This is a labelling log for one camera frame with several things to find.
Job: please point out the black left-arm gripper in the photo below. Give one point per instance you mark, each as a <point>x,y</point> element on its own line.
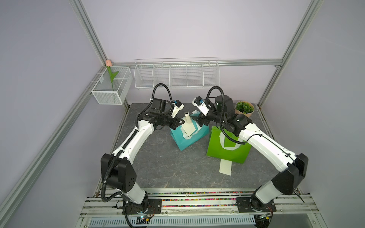
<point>176,122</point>

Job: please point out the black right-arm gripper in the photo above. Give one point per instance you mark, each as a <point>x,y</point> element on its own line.
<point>202,117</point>

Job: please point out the beige stapler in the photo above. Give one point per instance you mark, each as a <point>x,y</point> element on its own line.
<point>187,118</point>

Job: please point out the teal shopping bag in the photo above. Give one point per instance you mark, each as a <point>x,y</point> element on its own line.
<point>184,139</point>

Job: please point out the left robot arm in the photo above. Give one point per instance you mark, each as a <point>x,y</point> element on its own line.
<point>118,173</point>

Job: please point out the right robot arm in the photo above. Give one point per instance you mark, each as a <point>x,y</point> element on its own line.
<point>238,128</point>

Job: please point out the green shopping bag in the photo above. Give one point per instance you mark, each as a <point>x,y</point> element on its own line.
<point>222,148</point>

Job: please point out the green potted plant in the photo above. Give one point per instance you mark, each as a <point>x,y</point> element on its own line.
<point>244,107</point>

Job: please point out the beige plant pot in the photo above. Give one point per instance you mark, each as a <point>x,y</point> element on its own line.
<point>237,112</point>

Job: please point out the white mesh box basket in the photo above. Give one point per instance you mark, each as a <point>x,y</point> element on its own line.
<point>102,90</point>

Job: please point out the artificial pink tulip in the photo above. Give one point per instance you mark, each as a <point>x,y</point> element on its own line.
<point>112,74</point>

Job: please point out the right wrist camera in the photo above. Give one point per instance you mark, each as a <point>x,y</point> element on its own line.
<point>200,103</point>

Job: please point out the white wire wall basket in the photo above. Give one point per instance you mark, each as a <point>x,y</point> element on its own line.
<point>177,72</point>

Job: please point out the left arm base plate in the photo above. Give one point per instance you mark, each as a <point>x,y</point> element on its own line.
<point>150,206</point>

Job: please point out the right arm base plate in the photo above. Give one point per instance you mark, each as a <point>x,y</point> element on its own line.
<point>248,204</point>

